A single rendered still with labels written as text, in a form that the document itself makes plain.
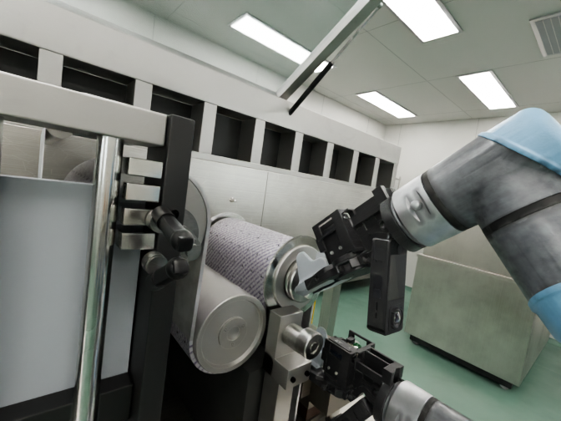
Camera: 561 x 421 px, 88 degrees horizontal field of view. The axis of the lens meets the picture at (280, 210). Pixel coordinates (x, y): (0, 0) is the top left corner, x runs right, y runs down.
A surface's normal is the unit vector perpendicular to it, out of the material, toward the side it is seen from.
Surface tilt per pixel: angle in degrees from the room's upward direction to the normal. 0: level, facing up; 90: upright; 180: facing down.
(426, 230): 120
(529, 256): 101
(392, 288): 82
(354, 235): 51
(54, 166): 90
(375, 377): 90
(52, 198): 90
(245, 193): 90
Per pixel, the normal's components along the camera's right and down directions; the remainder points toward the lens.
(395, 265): 0.65, 0.01
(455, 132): -0.75, -0.06
